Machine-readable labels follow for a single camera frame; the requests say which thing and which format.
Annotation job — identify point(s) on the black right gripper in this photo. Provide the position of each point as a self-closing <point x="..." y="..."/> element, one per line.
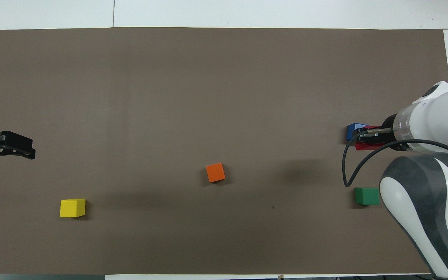
<point x="387" y="138"/>

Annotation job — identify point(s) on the red wooden block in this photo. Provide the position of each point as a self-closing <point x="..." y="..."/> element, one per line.
<point x="370" y="147"/>

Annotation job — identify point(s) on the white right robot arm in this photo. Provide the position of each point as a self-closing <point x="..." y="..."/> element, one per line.
<point x="441" y="112"/>

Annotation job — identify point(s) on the blue wooden block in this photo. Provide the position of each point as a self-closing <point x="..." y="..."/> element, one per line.
<point x="351" y="130"/>

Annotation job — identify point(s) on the green wooden block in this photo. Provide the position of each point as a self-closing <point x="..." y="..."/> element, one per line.
<point x="367" y="196"/>

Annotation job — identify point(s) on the yellow wooden block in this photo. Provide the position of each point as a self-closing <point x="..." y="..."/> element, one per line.
<point x="72" y="208"/>

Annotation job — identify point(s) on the orange wooden block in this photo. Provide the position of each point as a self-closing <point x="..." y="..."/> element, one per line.
<point x="215" y="173"/>

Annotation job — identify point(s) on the brown table mat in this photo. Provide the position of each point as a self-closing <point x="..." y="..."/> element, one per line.
<point x="208" y="97"/>

